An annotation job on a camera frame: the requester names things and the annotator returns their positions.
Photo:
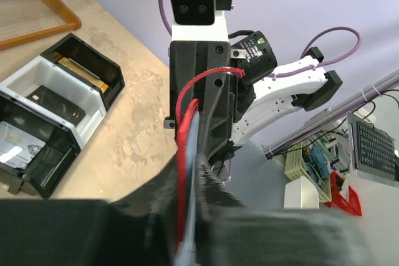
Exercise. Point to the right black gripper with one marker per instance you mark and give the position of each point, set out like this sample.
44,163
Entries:
195,73

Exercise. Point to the black and white organiser tray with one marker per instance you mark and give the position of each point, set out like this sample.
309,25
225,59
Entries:
64,141

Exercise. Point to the wooden three-tier shelf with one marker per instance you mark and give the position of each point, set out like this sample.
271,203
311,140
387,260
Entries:
25,21

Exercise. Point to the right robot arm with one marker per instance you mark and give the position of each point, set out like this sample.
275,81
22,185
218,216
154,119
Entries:
238,89

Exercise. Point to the aluminium frame rail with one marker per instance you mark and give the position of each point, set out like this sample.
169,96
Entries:
322,119

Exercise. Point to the yellow card stack in tray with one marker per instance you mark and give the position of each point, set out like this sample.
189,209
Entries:
84,73

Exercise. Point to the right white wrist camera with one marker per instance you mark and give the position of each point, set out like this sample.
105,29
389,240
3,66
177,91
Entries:
200,20

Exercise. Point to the white storage bin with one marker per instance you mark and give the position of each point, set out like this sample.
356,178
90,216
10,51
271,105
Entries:
301,194

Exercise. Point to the black keyboard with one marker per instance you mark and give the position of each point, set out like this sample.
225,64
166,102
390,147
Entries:
372,152

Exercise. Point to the red leather card holder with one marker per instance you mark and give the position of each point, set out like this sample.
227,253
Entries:
184,141

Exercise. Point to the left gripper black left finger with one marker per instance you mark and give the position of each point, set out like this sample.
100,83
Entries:
88,231

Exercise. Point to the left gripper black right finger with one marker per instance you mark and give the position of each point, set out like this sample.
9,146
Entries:
228,233

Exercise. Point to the green perforated basket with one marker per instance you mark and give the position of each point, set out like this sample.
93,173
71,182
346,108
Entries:
296,166

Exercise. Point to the red small bin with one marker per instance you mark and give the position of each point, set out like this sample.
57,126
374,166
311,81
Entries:
343,196

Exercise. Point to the grey card in tray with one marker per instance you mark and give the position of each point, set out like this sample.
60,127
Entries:
18,148

